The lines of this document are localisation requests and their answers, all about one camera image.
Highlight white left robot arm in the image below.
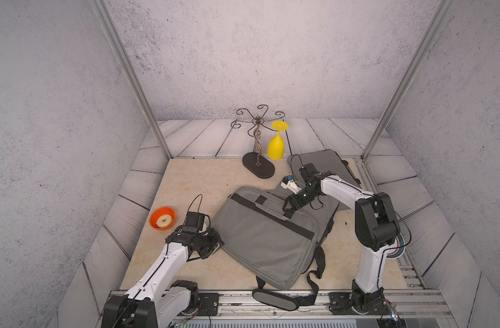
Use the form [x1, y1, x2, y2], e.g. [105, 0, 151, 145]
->
[101, 228, 223, 327]

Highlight patterned plate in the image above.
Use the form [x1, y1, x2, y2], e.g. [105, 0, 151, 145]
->
[385, 234, 406, 259]

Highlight brown wire cup stand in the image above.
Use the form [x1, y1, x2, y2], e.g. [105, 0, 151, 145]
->
[230, 104, 276, 179]

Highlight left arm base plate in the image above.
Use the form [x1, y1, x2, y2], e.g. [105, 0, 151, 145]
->
[180, 292, 219, 317]

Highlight aluminium front rail frame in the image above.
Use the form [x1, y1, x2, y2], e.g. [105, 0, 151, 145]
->
[95, 262, 460, 328]

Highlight grey laptop sleeve at back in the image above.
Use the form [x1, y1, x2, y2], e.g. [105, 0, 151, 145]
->
[288, 150, 370, 211]

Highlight grey laptop bag with strap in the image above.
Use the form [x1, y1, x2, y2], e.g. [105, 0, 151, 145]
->
[213, 187, 326, 311]

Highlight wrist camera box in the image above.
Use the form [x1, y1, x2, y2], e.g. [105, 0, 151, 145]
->
[280, 175, 302, 194]
[182, 211, 206, 233]

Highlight left aluminium corner post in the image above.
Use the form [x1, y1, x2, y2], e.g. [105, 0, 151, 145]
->
[90, 0, 173, 160]

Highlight orange bowl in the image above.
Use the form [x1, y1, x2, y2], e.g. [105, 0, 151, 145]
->
[149, 207, 176, 230]

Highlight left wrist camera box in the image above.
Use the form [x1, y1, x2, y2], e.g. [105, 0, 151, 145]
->
[182, 211, 206, 233]

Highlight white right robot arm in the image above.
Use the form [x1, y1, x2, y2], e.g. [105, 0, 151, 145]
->
[281, 165, 400, 315]

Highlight aluminium corner post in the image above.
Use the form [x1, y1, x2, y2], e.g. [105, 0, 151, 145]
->
[90, 0, 173, 160]
[361, 0, 456, 161]

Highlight right aluminium corner post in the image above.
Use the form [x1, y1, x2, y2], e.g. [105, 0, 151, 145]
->
[361, 0, 456, 161]

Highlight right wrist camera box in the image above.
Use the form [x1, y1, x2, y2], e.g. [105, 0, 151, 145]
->
[280, 175, 302, 194]

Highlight grey flat laptop sleeve middle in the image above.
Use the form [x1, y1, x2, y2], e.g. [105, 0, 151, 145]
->
[270, 181, 340, 245]

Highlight yellow plastic goblet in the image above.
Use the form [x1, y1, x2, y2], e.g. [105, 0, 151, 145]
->
[267, 120, 289, 160]

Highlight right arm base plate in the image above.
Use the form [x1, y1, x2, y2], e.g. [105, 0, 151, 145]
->
[329, 291, 392, 317]

